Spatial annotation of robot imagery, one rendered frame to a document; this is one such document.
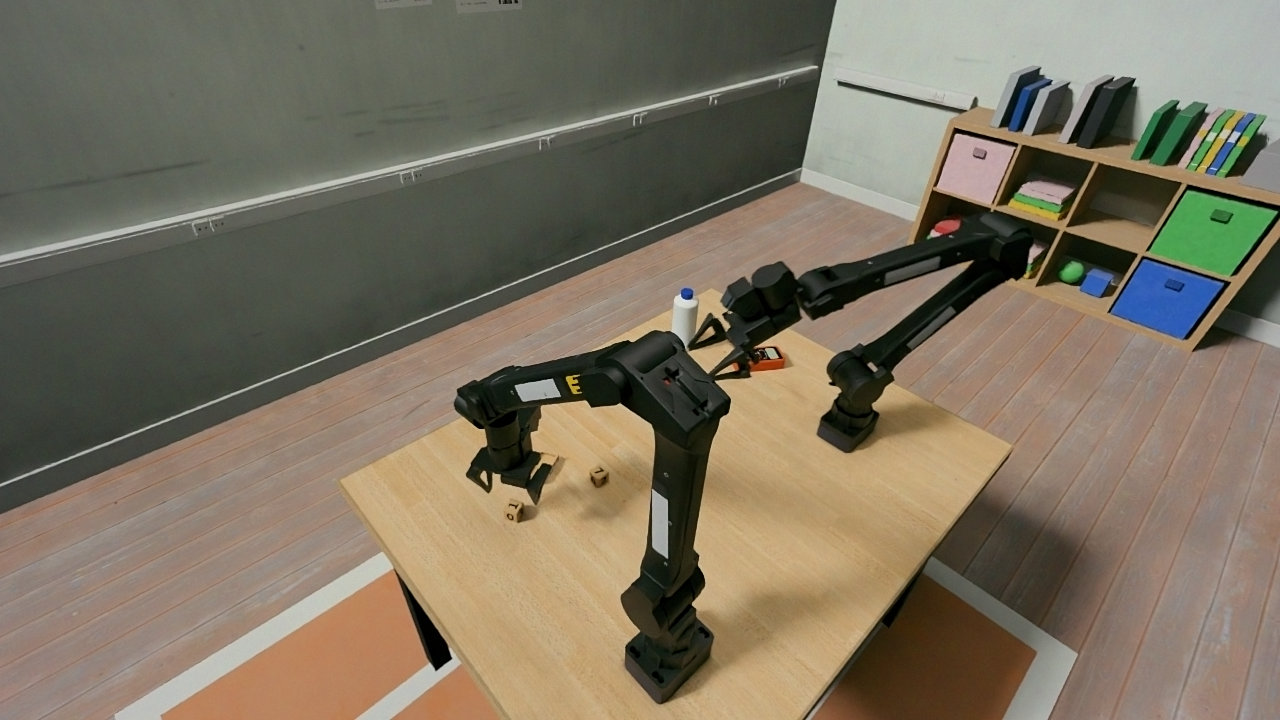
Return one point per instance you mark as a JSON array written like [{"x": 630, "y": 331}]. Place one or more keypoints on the tan shallow wooden tray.
[{"x": 549, "y": 458}]

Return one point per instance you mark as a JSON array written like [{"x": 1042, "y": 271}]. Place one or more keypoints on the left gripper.
[{"x": 508, "y": 463}]

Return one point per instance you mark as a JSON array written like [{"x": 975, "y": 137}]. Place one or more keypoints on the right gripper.
[{"x": 737, "y": 336}]

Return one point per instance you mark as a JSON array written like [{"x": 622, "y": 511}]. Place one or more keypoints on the white plastic bottle with blue cap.
[{"x": 685, "y": 313}]

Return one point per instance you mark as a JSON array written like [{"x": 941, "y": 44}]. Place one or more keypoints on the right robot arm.
[{"x": 988, "y": 239}]

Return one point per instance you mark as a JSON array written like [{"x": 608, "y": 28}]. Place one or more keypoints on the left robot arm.
[{"x": 632, "y": 374}]

